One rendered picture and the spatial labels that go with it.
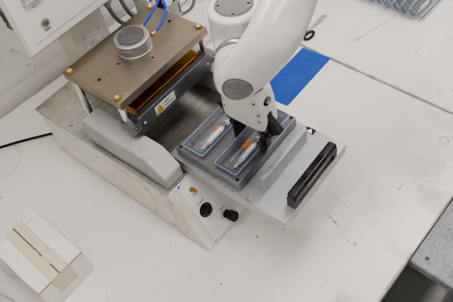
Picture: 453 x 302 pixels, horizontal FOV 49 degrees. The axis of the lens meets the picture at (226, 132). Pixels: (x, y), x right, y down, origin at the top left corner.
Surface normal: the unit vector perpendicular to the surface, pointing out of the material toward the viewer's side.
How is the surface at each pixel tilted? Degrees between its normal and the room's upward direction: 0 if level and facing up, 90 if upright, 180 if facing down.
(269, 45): 67
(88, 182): 0
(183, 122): 0
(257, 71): 88
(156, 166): 41
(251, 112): 90
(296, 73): 0
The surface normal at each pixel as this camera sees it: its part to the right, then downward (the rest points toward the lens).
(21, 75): 0.73, 0.45
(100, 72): -0.13, -0.64
